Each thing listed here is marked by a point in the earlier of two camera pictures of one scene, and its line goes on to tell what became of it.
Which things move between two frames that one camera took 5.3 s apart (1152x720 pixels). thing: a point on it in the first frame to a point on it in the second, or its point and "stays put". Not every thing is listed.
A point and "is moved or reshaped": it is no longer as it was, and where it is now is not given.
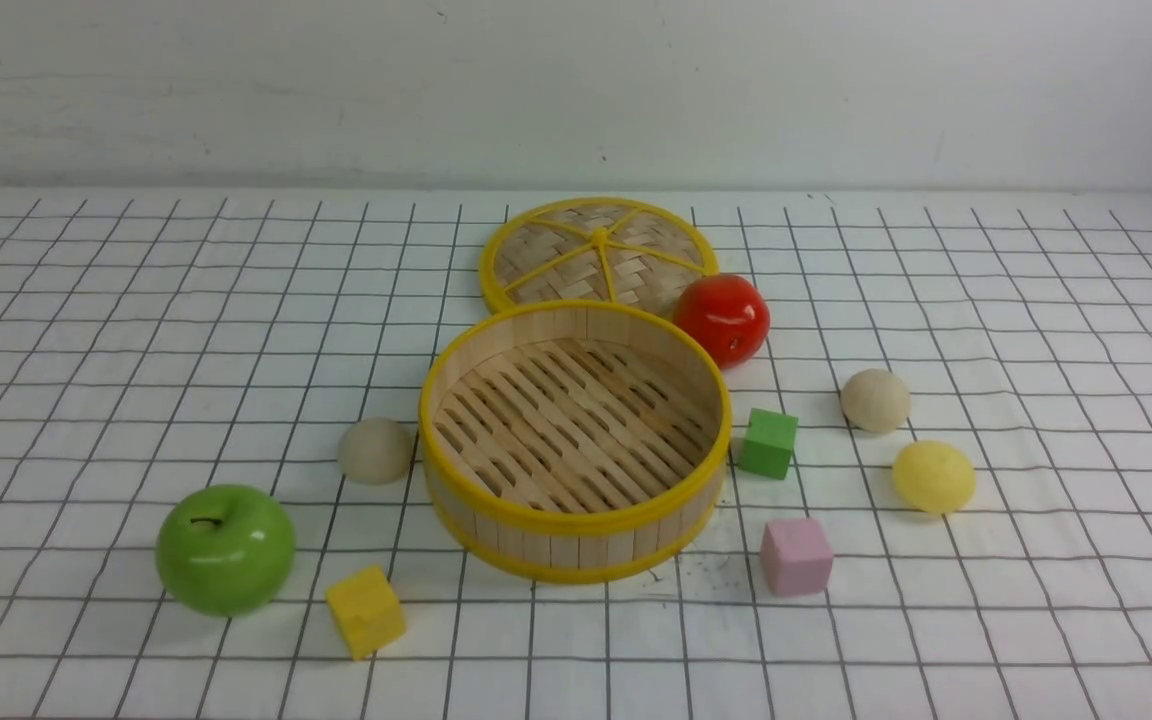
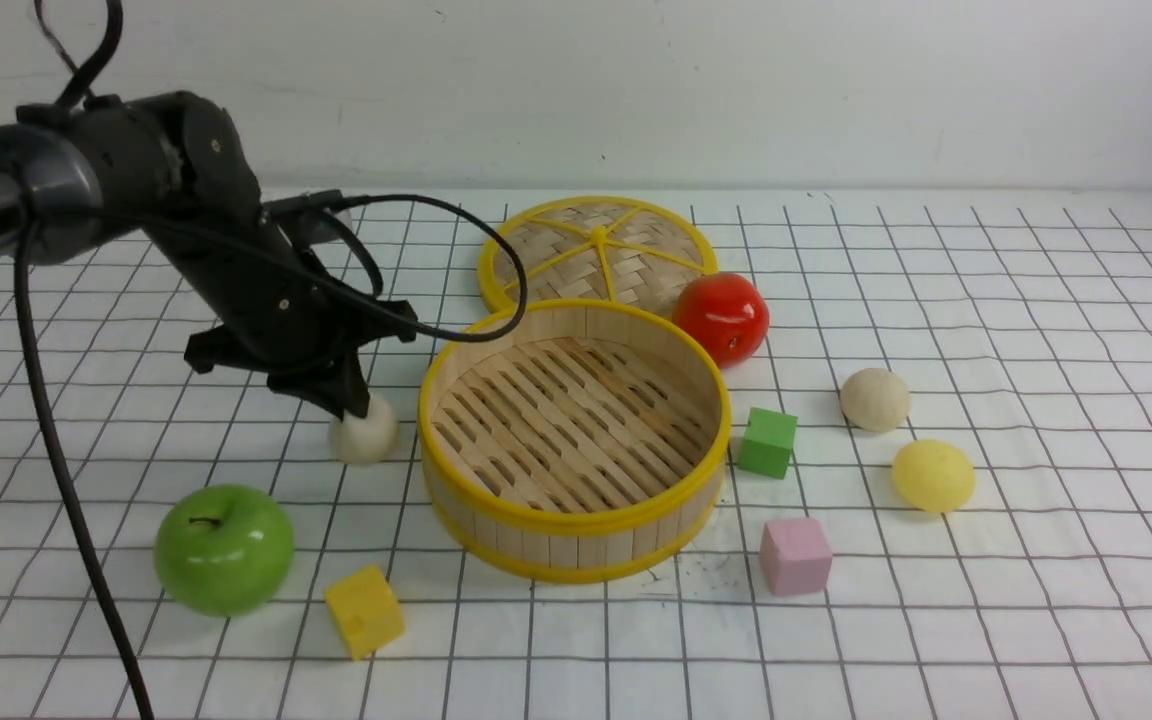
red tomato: [726, 314] stays put
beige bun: [375, 451] is moved or reshaped
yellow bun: [933, 476] stays put
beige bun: [875, 401] stays put
